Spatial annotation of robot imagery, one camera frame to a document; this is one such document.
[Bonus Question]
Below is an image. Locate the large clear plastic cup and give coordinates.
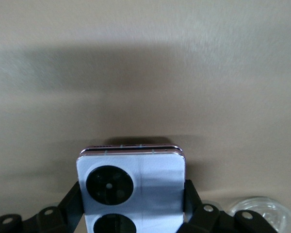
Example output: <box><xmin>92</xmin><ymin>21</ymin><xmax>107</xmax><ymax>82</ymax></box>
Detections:
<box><xmin>228</xmin><ymin>196</ymin><xmax>291</xmax><ymax>233</ymax></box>

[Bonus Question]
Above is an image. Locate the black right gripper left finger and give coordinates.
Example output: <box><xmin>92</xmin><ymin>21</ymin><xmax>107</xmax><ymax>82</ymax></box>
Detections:
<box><xmin>0</xmin><ymin>181</ymin><xmax>85</xmax><ymax>233</ymax></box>

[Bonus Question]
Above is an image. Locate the lilac folding phone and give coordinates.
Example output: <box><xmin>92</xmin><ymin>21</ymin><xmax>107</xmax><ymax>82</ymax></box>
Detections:
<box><xmin>76</xmin><ymin>143</ymin><xmax>187</xmax><ymax>233</ymax></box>

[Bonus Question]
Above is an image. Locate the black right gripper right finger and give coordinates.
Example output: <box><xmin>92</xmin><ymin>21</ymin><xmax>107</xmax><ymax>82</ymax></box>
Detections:
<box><xmin>179</xmin><ymin>179</ymin><xmax>282</xmax><ymax>233</ymax></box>

